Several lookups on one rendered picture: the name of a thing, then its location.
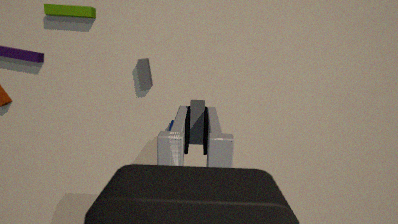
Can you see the lime green rod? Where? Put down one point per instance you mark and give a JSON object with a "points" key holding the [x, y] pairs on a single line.
{"points": [[69, 11]]}

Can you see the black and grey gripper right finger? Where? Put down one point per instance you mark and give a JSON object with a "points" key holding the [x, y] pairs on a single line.
{"points": [[218, 146]]}

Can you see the grey rectangular block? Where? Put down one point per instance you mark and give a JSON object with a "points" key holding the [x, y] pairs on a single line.
{"points": [[145, 72], [197, 108]]}

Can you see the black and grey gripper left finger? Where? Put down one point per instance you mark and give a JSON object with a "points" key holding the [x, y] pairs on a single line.
{"points": [[171, 145]]}

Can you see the orange rod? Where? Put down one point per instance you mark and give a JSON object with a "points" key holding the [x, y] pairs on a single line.
{"points": [[4, 98]]}

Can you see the purple rod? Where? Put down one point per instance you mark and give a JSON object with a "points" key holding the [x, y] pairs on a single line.
{"points": [[21, 54]]}

